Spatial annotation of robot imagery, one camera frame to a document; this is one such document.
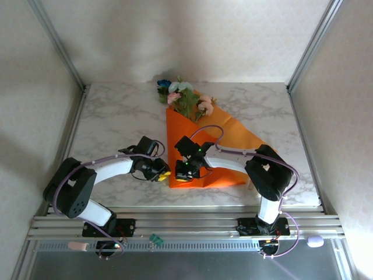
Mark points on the orange wrapping paper sheet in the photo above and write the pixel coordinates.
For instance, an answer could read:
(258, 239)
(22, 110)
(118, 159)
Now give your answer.
(180, 131)

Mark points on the pink artificial flower sprig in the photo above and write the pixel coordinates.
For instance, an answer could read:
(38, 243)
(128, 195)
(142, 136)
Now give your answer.
(205, 106)

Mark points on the blue artificial flower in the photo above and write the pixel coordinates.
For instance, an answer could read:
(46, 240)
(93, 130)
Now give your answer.
(163, 83)

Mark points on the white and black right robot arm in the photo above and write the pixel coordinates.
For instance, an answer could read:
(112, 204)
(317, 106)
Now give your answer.
(224, 159)

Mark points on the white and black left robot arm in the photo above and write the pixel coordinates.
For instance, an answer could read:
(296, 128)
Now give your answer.
(113, 169)

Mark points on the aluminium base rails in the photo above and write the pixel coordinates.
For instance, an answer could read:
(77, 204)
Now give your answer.
(189, 217)

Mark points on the green binder clip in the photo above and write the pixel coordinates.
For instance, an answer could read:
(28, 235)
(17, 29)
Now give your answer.
(157, 239)

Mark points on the slotted metal strip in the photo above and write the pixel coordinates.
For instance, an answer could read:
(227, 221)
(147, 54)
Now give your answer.
(189, 246)

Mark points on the black controller board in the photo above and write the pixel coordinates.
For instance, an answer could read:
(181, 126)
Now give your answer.
(269, 246)
(109, 246)

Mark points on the grey metal sheet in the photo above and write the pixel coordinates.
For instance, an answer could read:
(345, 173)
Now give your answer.
(189, 266)

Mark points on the pink oblong block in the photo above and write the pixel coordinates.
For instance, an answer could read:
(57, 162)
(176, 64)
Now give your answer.
(78, 246)

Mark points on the lavender oval puck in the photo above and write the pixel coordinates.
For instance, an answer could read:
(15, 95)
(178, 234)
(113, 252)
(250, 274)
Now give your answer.
(315, 241)

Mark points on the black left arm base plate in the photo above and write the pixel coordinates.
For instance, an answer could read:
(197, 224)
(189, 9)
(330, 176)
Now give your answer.
(128, 226)

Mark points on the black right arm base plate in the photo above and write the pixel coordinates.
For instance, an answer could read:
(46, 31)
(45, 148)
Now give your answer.
(247, 227)

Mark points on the aluminium side rail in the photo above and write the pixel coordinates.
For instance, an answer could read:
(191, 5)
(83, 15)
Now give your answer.
(77, 116)
(295, 111)

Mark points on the aluminium frame post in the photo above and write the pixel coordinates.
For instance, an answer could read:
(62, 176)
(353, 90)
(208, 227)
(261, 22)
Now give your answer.
(314, 43)
(58, 46)

